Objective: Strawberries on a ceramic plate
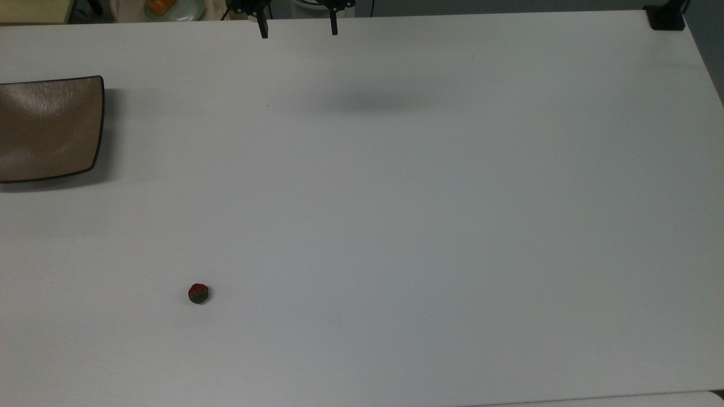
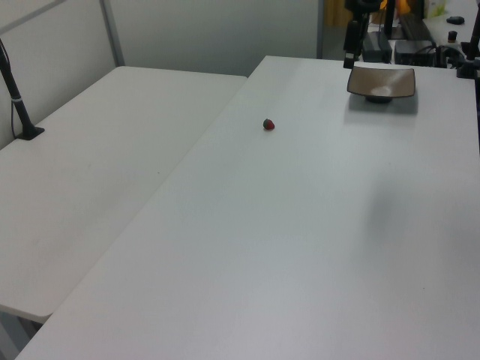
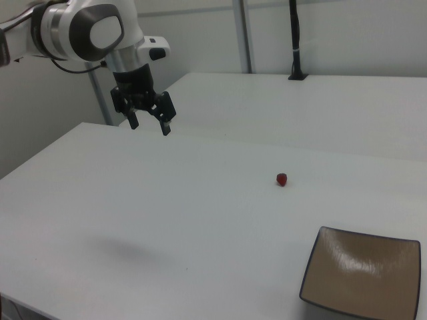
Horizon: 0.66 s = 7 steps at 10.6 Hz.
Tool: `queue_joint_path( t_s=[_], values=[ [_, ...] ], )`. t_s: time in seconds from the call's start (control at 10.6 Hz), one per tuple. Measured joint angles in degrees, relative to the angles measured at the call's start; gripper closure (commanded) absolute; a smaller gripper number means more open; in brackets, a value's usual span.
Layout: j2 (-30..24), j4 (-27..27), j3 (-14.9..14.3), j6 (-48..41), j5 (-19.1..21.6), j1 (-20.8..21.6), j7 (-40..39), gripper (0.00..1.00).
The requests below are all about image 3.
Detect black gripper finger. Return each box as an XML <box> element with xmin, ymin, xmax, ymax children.
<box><xmin>148</xmin><ymin>91</ymin><xmax>177</xmax><ymax>137</ymax></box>
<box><xmin>110</xmin><ymin>87</ymin><xmax>140</xmax><ymax>130</ymax></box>

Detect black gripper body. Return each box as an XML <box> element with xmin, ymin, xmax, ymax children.
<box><xmin>112</xmin><ymin>65</ymin><xmax>157</xmax><ymax>111</ymax></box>

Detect brown square ceramic plate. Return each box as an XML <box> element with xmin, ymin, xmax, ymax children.
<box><xmin>298</xmin><ymin>225</ymin><xmax>422</xmax><ymax>319</ymax></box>

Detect black table clamp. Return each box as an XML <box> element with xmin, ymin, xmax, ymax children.
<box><xmin>287</xmin><ymin>0</ymin><xmax>310</xmax><ymax>81</ymax></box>

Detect aluminium frame post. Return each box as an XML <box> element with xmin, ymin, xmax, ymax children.
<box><xmin>85</xmin><ymin>61</ymin><xmax>114</xmax><ymax>127</ymax></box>

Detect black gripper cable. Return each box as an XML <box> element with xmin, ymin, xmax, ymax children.
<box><xmin>49</xmin><ymin>56</ymin><xmax>108</xmax><ymax>73</ymax></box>

